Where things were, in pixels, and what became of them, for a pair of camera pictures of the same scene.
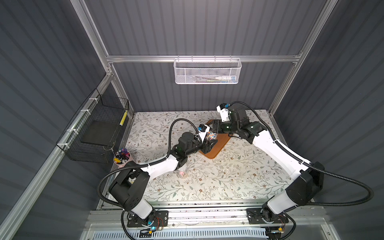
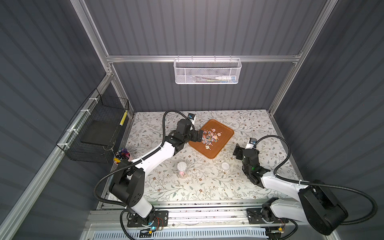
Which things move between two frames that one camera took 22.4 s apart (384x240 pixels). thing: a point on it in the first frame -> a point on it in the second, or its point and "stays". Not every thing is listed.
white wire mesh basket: [207, 71] stays
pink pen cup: [122, 157] stays
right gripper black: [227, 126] -> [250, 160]
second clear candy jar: [183, 172] stays
